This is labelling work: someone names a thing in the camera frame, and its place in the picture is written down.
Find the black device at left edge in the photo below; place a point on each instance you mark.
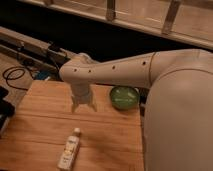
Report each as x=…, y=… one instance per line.
x=7, y=110

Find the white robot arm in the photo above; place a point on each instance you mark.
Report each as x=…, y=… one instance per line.
x=178, y=122

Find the green ceramic bowl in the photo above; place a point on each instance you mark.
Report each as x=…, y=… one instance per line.
x=124, y=97

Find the white lotion bottle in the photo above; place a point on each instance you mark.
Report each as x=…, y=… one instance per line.
x=70, y=151

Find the blue object on floor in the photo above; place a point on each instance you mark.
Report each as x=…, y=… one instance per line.
x=42, y=75

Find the metal rail with clamps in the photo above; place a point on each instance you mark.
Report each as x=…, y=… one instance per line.
x=22, y=46

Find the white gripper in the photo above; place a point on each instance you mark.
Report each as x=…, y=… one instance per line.
x=82, y=94

